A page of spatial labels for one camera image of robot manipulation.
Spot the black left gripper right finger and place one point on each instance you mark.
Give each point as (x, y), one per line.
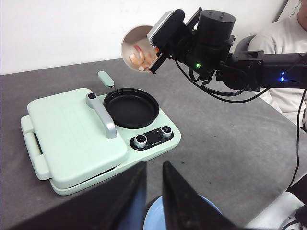
(184, 209)

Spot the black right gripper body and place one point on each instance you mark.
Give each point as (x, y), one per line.
(202, 43)

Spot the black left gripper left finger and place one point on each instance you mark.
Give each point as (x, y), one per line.
(118, 204)

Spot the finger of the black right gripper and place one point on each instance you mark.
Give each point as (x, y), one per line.
(157, 63)

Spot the pink shrimp pieces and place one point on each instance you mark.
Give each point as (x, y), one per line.
(143, 60)

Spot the beige ceramic bowl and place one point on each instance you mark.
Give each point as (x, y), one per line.
(136, 36)

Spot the mint green breakfast maker lid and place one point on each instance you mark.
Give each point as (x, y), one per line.
(66, 140)

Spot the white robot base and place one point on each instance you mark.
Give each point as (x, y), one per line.
(278, 214)

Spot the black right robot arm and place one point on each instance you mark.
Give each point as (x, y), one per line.
(238, 73)

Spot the mint green breakfast maker base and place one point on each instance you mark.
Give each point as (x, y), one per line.
(155, 146)

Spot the blue plate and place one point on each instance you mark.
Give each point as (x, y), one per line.
(155, 216)

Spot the silver right knob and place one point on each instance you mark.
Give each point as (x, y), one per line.
(166, 132)

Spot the silver knob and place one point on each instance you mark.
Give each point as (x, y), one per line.
(140, 141)
(166, 132)

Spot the silver left knob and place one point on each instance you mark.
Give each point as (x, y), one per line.
(140, 141)

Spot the person in white shirt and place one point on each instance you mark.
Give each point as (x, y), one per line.
(283, 74)

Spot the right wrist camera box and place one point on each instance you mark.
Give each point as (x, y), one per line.
(166, 26)

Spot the black frying pan green handle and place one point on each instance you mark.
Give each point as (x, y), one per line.
(130, 108)

